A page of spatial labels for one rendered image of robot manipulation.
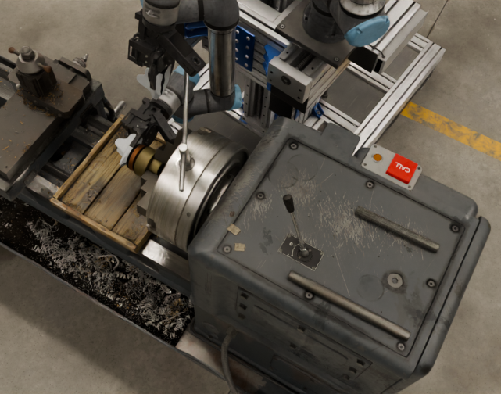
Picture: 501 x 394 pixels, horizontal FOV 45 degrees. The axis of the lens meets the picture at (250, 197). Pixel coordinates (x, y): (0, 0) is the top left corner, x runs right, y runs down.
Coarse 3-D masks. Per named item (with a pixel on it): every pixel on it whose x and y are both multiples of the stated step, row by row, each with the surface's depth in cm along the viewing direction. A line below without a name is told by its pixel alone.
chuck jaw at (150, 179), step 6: (144, 174) 158; (150, 174) 159; (156, 174) 159; (144, 180) 158; (150, 180) 158; (156, 180) 158; (144, 186) 156; (150, 186) 157; (144, 192) 156; (150, 192) 156; (144, 198) 154; (138, 204) 153; (144, 204) 153; (138, 210) 155; (144, 210) 154; (150, 222) 153
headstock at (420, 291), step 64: (256, 192) 141; (320, 192) 142; (384, 192) 143; (448, 192) 143; (192, 256) 135; (256, 256) 134; (320, 256) 134; (384, 256) 135; (448, 256) 136; (256, 320) 151; (320, 320) 128; (448, 320) 130; (384, 384) 142
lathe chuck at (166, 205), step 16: (208, 128) 158; (192, 144) 148; (208, 144) 150; (224, 144) 152; (176, 160) 146; (208, 160) 146; (160, 176) 146; (176, 176) 145; (192, 176) 145; (160, 192) 146; (176, 192) 145; (160, 208) 147; (176, 208) 146; (160, 224) 150; (176, 224) 147
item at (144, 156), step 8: (136, 152) 160; (144, 152) 160; (152, 152) 160; (128, 160) 161; (136, 160) 159; (144, 160) 159; (152, 160) 160; (136, 168) 160; (144, 168) 159; (152, 168) 160; (160, 168) 165
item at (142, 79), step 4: (148, 68) 136; (140, 76) 139; (144, 76) 139; (156, 76) 136; (160, 76) 137; (140, 80) 140; (144, 80) 139; (148, 80) 139; (156, 80) 136; (160, 80) 138; (144, 84) 140; (148, 84) 140; (156, 84) 138; (160, 84) 139; (148, 88) 141; (156, 88) 139; (160, 88) 140; (152, 92) 140; (156, 92) 140; (160, 92) 142; (152, 96) 142; (156, 96) 142
